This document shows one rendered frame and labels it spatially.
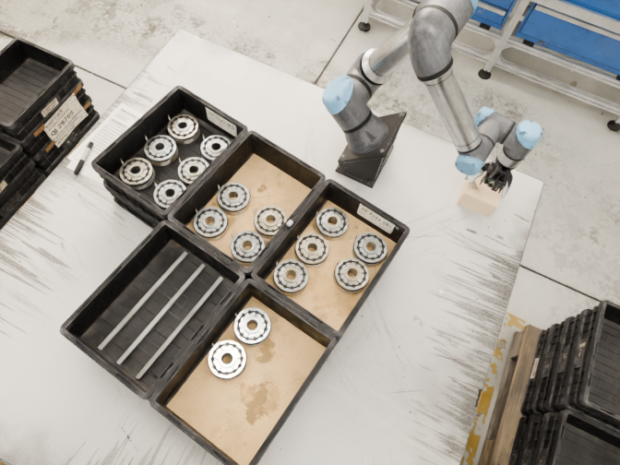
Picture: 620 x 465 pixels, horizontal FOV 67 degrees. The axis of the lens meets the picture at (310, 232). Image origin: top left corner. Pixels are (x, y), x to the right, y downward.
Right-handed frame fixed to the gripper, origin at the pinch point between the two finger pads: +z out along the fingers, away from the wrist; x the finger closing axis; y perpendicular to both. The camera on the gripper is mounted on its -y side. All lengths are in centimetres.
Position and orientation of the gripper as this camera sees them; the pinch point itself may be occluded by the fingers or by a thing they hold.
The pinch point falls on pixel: (484, 185)
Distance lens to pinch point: 180.2
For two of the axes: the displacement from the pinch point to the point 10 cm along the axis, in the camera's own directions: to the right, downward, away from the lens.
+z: -0.7, 4.2, 9.0
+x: 9.0, 4.2, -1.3
